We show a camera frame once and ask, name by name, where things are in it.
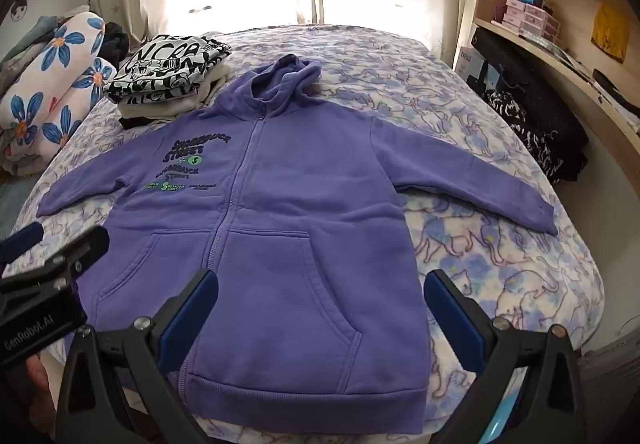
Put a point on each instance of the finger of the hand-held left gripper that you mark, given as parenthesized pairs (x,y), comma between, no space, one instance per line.
(75,251)
(20,241)

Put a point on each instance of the white blister pack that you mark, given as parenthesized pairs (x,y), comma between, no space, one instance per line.
(542,40)

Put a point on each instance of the floral blue flower pillow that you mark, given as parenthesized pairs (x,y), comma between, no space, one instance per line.
(55,74)

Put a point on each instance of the black bag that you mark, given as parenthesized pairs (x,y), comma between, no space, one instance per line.
(530,89)

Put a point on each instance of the cartoon face wall sticker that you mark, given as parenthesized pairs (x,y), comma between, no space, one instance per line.
(21,9)

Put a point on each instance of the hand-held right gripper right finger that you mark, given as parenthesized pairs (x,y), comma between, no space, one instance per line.
(452,319)

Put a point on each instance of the white blue cardboard box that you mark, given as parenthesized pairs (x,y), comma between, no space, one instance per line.
(472,66)

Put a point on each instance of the yellow cloth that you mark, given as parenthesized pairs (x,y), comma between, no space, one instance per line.
(610,31)

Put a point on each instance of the cat print fleece blanket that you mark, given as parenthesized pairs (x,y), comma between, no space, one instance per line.
(450,89)

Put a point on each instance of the cream folded garment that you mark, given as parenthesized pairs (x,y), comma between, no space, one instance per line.
(150,110)

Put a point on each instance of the dark clothes pile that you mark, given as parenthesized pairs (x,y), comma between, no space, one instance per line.
(116,41)

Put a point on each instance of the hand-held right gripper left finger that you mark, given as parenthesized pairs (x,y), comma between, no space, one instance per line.
(192,309)

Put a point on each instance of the purple zip hoodie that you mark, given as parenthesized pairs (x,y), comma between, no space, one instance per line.
(300,204)

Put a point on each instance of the stack of pink boxes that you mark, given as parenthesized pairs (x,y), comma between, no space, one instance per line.
(530,19)

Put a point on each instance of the dark pink round brush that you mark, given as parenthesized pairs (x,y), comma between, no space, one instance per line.
(500,11)

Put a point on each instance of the black white speckled garment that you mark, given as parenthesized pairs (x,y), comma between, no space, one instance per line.
(530,139)

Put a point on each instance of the grey clothes pile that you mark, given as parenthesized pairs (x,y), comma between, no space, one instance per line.
(25,49)

